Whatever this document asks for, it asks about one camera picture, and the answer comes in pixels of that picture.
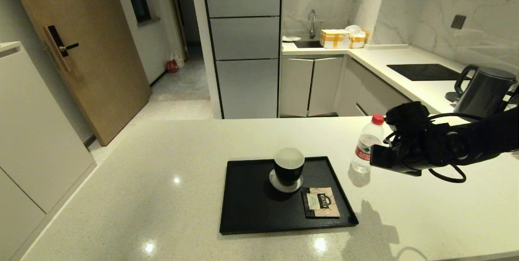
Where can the white crumpled plastic bag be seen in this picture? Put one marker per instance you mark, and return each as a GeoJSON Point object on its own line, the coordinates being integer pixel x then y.
{"type": "Point", "coordinates": [352, 29]}

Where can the dark wall socket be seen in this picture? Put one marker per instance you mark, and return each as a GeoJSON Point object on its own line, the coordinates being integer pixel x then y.
{"type": "Point", "coordinates": [458, 22]}

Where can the black cup white inside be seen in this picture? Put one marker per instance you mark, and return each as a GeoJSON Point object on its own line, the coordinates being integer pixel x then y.
{"type": "Point", "coordinates": [288, 172]}

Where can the pink oolong tea packet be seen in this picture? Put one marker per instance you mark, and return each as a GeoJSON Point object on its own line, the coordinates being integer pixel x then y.
{"type": "Point", "coordinates": [322, 204]}

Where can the white cloth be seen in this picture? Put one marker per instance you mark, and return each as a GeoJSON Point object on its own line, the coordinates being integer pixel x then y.
{"type": "Point", "coordinates": [290, 39]}

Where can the clear water bottle red label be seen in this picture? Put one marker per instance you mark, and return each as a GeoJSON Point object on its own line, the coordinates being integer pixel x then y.
{"type": "Point", "coordinates": [367, 147]}

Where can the chrome sink faucet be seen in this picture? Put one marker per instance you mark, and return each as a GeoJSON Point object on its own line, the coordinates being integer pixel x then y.
{"type": "Point", "coordinates": [312, 29]}

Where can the red bag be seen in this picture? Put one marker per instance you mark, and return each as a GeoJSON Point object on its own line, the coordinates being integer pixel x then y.
{"type": "Point", "coordinates": [172, 67]}

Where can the black induction cooktop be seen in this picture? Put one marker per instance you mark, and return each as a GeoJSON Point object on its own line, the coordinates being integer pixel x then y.
{"type": "Point", "coordinates": [425, 72]}

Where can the tall grey refrigerator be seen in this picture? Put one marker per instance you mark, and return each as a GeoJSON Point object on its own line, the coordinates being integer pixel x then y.
{"type": "Point", "coordinates": [243, 70]}

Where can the black rectangular serving tray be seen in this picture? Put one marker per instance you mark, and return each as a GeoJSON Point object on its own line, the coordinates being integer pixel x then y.
{"type": "Point", "coordinates": [251, 208]}

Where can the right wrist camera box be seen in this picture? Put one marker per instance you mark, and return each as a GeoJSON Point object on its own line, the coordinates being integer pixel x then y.
{"type": "Point", "coordinates": [407, 115]}

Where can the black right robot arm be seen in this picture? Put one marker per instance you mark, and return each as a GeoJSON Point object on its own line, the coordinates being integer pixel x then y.
{"type": "Point", "coordinates": [478, 139]}

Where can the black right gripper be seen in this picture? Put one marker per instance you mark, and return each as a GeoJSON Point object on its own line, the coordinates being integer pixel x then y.
{"type": "Point", "coordinates": [395, 157]}

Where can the grey counter drawer cabinet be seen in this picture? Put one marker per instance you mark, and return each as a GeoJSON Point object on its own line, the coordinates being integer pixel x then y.
{"type": "Point", "coordinates": [373, 94]}

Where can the dark kitchen sink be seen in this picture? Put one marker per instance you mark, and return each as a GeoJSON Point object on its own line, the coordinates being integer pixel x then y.
{"type": "Point", "coordinates": [307, 44]}

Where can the white storage cabinet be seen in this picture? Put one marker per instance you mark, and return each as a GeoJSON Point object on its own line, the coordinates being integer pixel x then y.
{"type": "Point", "coordinates": [36, 131]}

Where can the large box yellow tape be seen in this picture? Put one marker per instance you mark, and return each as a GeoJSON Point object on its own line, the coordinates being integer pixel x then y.
{"type": "Point", "coordinates": [334, 39]}

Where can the wooden door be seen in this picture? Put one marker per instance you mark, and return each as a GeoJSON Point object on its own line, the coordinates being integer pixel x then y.
{"type": "Point", "coordinates": [101, 70]}

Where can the white saucer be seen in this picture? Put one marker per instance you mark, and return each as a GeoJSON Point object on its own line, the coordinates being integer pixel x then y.
{"type": "Point", "coordinates": [284, 189]}

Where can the black electric kettle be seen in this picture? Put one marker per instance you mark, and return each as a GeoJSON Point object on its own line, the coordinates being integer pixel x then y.
{"type": "Point", "coordinates": [484, 90]}

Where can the grey sink cabinet door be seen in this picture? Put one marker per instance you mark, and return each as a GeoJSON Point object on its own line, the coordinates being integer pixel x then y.
{"type": "Point", "coordinates": [295, 88]}
{"type": "Point", "coordinates": [325, 86]}

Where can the small box yellow tape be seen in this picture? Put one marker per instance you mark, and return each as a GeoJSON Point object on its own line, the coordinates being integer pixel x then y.
{"type": "Point", "coordinates": [358, 40]}

